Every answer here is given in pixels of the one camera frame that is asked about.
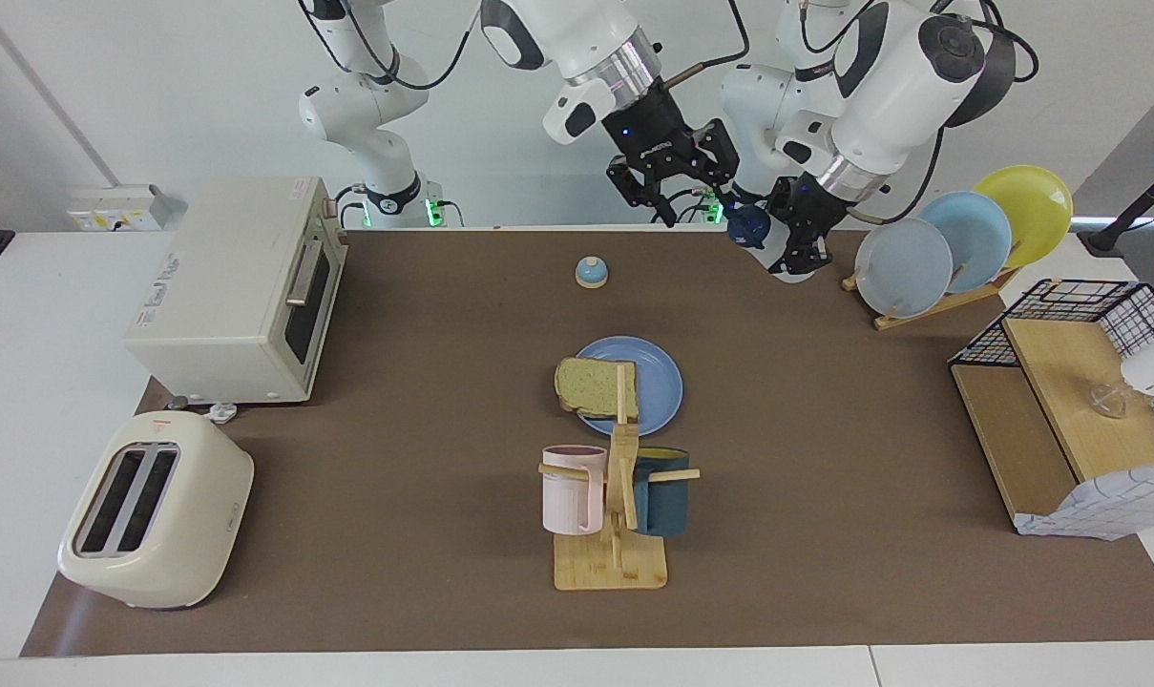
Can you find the yellow plate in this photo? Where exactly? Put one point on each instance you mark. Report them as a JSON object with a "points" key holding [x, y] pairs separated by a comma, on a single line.
{"points": [[1035, 205]]}

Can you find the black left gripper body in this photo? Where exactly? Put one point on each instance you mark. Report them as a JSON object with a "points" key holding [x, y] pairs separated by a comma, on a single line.
{"points": [[810, 200]]}

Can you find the dark teal mug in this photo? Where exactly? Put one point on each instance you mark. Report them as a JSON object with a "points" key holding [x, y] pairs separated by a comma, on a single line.
{"points": [[667, 501]]}

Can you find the white checkered cloth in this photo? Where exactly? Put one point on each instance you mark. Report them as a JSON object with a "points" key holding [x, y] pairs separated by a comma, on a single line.
{"points": [[1101, 501]]}

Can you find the clear glass cup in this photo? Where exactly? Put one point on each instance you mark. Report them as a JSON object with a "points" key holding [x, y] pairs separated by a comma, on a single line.
{"points": [[1109, 401]]}

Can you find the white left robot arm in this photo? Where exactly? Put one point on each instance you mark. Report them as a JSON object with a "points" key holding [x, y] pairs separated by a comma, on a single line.
{"points": [[901, 86]]}

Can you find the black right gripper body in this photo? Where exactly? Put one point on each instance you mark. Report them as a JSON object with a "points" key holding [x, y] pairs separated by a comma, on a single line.
{"points": [[658, 138]]}

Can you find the white wall power strip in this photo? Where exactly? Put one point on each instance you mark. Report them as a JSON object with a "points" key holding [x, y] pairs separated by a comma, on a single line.
{"points": [[118, 215]]}

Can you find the wooden mug tree rack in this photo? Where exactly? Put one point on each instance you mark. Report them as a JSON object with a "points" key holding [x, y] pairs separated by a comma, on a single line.
{"points": [[610, 568]]}

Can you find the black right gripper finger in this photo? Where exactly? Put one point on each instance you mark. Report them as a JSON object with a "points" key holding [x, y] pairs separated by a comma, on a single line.
{"points": [[720, 153], [639, 186]]}

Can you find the pale grey plate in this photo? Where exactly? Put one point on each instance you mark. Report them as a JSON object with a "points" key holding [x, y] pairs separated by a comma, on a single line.
{"points": [[906, 272]]}

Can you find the light blue plate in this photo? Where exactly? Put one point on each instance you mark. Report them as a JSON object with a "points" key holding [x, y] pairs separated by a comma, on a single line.
{"points": [[977, 239]]}

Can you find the pink mug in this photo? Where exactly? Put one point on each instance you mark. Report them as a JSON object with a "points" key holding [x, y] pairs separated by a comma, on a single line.
{"points": [[567, 491]]}

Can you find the brown table mat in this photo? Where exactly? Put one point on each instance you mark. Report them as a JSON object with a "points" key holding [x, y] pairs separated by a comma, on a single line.
{"points": [[424, 382]]}

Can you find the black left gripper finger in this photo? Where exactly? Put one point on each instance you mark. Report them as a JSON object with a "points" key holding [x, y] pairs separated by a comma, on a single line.
{"points": [[789, 248], [820, 246]]}

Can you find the white bottle with navy cap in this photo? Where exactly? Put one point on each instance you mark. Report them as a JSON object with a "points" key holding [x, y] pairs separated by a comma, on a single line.
{"points": [[748, 227]]}

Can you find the white toaster oven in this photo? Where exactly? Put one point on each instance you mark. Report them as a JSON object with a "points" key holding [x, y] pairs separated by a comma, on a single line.
{"points": [[223, 315]]}

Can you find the wooden plate rack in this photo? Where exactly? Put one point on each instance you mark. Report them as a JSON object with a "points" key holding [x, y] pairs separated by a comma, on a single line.
{"points": [[930, 313]]}

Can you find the slice of toast bread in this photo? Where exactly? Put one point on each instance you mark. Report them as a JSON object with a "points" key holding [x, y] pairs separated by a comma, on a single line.
{"points": [[586, 382]]}

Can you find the cream two-slot toaster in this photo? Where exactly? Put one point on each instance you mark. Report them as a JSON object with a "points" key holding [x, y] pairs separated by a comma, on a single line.
{"points": [[195, 515]]}

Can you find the blue round plate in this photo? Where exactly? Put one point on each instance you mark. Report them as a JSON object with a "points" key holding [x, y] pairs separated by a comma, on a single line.
{"points": [[658, 382]]}

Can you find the small blue bell wooden knob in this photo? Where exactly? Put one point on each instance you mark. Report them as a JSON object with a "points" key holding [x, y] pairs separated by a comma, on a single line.
{"points": [[591, 275]]}

